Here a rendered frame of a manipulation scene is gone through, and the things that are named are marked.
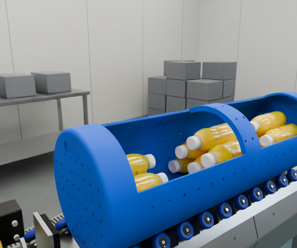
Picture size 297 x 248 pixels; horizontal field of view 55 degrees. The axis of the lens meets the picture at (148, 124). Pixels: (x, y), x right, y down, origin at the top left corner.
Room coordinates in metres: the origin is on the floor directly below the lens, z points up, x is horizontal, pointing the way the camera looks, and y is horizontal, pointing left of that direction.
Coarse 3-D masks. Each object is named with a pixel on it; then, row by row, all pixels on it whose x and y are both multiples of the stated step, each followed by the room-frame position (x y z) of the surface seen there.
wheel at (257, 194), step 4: (252, 188) 0.79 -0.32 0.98; (256, 188) 0.79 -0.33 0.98; (252, 192) 0.78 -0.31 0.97; (256, 192) 0.79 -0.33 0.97; (260, 192) 0.79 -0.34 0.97; (252, 196) 0.78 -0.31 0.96; (256, 196) 0.77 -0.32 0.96; (260, 196) 0.78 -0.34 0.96; (256, 200) 0.77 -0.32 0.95; (260, 200) 0.77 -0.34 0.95
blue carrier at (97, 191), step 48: (288, 96) 1.08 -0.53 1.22; (96, 144) 0.51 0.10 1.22; (144, 144) 0.83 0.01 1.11; (240, 144) 0.71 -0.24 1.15; (288, 144) 0.81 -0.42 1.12; (96, 192) 0.48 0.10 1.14; (144, 192) 0.49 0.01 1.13; (192, 192) 0.56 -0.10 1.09; (240, 192) 0.73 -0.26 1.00; (96, 240) 0.48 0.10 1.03
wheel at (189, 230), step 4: (180, 224) 0.61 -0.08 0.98; (184, 224) 0.61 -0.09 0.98; (188, 224) 0.62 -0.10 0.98; (176, 228) 0.61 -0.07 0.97; (180, 228) 0.60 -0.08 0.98; (184, 228) 0.60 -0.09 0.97; (188, 228) 0.61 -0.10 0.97; (192, 228) 0.61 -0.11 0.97; (176, 232) 0.60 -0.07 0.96; (180, 232) 0.59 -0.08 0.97; (184, 232) 0.60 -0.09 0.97; (188, 232) 0.60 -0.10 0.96; (192, 232) 0.61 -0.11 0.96; (180, 236) 0.59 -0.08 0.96; (184, 236) 0.59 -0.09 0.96; (188, 236) 0.60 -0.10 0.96; (192, 236) 0.60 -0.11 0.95; (184, 240) 0.59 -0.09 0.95
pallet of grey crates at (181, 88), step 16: (176, 64) 4.40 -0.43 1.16; (192, 64) 4.39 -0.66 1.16; (208, 64) 4.49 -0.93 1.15; (224, 64) 4.31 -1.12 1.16; (160, 80) 4.63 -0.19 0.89; (176, 80) 4.40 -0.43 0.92; (192, 80) 4.32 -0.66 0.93; (208, 80) 4.32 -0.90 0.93; (224, 80) 4.32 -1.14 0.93; (160, 96) 4.62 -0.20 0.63; (176, 96) 4.40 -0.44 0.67; (192, 96) 4.19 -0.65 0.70; (208, 96) 4.01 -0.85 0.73; (224, 96) 4.32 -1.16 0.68; (160, 112) 4.63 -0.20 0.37
